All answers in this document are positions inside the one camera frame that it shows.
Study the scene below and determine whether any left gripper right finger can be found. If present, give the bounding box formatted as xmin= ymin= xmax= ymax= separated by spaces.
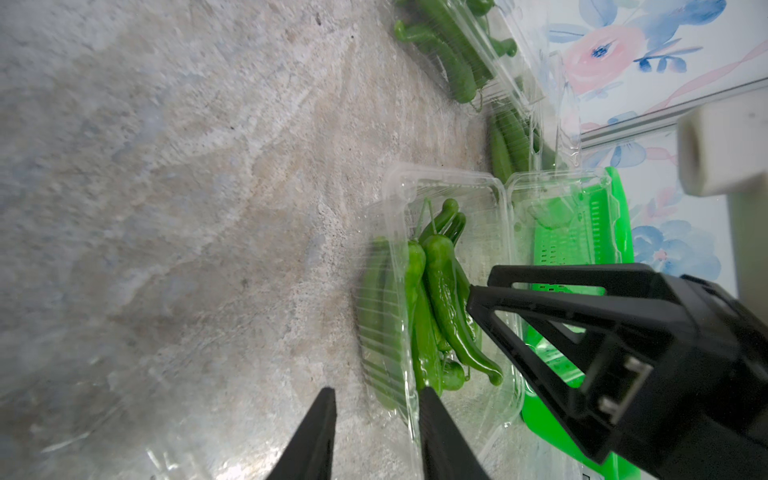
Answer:
xmin=419 ymin=387 xmax=490 ymax=480

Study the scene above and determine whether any bright green plastic basket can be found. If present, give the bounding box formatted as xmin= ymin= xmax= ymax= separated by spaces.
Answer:
xmin=519 ymin=165 xmax=643 ymax=480

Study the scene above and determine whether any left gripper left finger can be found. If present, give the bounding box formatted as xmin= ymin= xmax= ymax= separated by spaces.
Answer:
xmin=267 ymin=387 xmax=337 ymax=480

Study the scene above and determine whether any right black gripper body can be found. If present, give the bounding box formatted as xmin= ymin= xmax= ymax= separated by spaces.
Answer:
xmin=575 ymin=273 xmax=767 ymax=479

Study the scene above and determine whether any clear pepper container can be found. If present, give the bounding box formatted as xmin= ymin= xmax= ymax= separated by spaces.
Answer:
xmin=489 ymin=52 xmax=582 ymax=183
xmin=387 ymin=1 xmax=548 ymax=110
xmin=353 ymin=164 xmax=631 ymax=479

